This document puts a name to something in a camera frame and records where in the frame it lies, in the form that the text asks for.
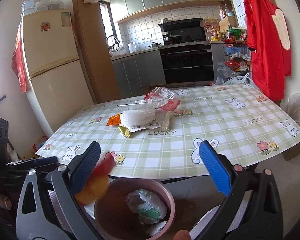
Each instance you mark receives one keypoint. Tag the grey lower kitchen cabinets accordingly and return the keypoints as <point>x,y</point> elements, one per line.
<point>137,72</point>

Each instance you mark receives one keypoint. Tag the wooden door frame pillar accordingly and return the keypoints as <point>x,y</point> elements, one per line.
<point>94,52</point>

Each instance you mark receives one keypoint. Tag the white plastic shopping bag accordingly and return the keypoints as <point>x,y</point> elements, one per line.
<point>245,81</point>

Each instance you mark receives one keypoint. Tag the wire snack storage rack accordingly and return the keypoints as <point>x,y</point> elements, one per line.
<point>237,54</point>

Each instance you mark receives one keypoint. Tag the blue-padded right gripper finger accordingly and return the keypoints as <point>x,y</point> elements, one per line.
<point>252,206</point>

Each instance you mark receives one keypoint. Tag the containers on top of fridge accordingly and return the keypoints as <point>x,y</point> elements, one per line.
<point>32,6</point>

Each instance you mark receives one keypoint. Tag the crumpled white green wrapper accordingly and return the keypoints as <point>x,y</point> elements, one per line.
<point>147,205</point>

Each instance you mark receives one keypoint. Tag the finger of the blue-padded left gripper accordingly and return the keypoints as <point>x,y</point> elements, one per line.
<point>36,217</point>

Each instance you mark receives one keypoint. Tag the green checkered bunny tablecloth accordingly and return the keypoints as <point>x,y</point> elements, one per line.
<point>240,123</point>

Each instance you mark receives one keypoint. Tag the white electric kettle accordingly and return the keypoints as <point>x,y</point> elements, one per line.
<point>132,47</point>

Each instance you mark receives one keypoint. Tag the pink plastic trash bin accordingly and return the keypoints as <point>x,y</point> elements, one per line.
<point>114,220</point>

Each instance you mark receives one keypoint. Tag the red hanging apron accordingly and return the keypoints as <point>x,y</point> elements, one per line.
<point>268,40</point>

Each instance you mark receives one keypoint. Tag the white paper packaging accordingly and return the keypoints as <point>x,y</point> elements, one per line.
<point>139,119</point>

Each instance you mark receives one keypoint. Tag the black range hood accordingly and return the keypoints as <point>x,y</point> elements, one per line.
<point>182,31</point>

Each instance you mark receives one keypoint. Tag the black oven range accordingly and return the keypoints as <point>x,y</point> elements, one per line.
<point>187,63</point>

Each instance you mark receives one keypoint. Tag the gold foil wrapper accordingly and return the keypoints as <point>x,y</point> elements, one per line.
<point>125,132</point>

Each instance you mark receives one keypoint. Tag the black kitchen faucet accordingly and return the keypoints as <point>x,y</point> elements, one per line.
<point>112,43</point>

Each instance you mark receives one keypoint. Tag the beige two-door refrigerator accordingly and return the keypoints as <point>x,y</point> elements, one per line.
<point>57,85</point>

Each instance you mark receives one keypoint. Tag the red cloth beside fridge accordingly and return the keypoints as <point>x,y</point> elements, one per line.
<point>17,64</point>

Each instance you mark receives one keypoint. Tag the clear plastic food tray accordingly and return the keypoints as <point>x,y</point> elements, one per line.
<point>143,104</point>

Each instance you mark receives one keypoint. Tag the orange sachet packet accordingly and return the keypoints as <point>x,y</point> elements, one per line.
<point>114,120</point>

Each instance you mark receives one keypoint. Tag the red yellow snack wrapper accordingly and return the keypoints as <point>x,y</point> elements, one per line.
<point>97,184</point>

